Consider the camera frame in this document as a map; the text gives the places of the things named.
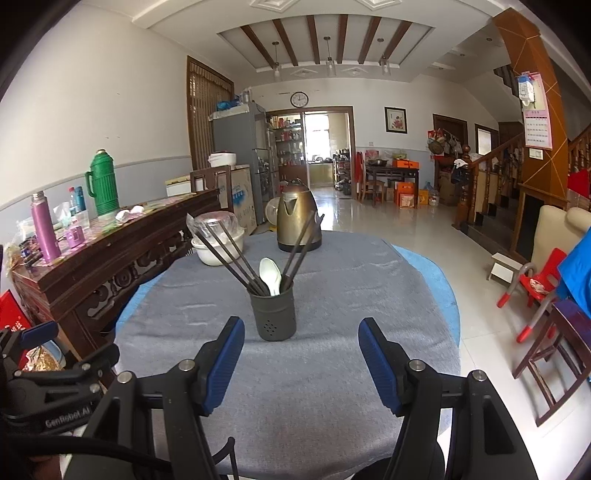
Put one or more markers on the round wall clock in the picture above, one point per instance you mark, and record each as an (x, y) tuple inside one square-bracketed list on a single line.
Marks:
[(299, 99)]

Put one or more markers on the green thermos flask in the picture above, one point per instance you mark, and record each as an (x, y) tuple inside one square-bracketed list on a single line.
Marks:
[(101, 183)]

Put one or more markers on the small white step stool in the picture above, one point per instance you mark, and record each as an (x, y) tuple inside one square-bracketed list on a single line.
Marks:
[(503, 268)]

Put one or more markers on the grey table cloth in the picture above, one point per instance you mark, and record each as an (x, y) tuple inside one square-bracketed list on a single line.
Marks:
[(305, 407)]

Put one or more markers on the pink wall calendar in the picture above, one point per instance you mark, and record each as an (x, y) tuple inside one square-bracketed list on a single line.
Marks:
[(535, 110)]

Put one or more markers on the white plastic spoon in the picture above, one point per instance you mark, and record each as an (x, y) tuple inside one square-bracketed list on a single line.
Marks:
[(270, 273)]

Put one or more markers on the blue table cover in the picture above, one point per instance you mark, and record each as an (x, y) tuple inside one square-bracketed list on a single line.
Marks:
[(440, 288)]

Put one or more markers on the white bowl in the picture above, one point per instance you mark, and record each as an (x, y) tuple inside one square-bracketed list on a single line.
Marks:
[(228, 250)]

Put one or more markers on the dark wooden side table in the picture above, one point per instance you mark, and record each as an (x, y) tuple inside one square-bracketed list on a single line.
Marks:
[(374, 173)]

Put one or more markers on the red plastic child chair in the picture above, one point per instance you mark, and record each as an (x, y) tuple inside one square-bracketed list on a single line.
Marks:
[(541, 288)]

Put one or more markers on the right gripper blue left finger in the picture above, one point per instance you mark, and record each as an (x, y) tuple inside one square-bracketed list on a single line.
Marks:
[(150, 427)]

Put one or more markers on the clear plastic bag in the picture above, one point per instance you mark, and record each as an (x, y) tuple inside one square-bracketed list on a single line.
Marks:
[(213, 225)]

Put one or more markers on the blue plastic bag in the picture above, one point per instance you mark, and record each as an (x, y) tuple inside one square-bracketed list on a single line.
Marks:
[(575, 272)]

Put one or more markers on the white rice cooker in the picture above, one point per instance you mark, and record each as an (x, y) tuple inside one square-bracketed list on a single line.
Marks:
[(222, 159)]

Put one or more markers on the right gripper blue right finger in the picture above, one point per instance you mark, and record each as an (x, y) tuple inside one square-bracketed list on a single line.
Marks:
[(453, 427)]

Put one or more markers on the grey refrigerator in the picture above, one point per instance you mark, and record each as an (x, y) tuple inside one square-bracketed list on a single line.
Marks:
[(244, 130)]

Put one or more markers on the wooden stair railing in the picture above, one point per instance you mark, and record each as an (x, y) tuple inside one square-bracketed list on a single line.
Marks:
[(486, 181)]

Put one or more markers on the dark carved wooden sideboard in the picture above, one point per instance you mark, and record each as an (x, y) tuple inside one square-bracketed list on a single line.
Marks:
[(86, 291)]

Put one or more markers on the framed flower picture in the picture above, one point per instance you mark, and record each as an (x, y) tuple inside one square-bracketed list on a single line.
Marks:
[(396, 120)]

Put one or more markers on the dark chopstick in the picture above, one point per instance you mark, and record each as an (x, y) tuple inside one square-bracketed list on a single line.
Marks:
[(227, 251), (297, 253), (242, 271), (318, 237)]

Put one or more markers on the blue bottle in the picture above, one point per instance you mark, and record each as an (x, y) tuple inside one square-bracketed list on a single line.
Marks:
[(79, 199)]

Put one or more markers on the purple thermos bottle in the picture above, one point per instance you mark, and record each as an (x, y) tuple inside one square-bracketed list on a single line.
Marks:
[(44, 227)]

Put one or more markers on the dark grey utensil holder cup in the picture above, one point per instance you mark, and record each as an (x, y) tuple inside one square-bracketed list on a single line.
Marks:
[(275, 316)]

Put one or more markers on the cream sofa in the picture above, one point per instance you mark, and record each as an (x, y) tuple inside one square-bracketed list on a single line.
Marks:
[(557, 228)]

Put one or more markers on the red packaging box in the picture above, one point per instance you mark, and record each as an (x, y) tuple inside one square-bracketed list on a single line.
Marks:
[(12, 316)]

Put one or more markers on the dark wooden chair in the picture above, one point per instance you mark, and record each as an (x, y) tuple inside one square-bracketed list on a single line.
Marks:
[(565, 334)]

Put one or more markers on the gold electric kettle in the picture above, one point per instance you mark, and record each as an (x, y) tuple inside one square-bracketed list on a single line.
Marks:
[(296, 203)]

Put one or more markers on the orange gift box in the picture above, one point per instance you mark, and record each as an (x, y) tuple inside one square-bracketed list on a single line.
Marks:
[(404, 194)]

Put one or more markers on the wooden chair back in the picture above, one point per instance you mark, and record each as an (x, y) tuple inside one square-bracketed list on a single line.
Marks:
[(214, 178)]

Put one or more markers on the cardboard box blue print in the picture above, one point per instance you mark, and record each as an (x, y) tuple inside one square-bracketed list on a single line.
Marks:
[(242, 198)]

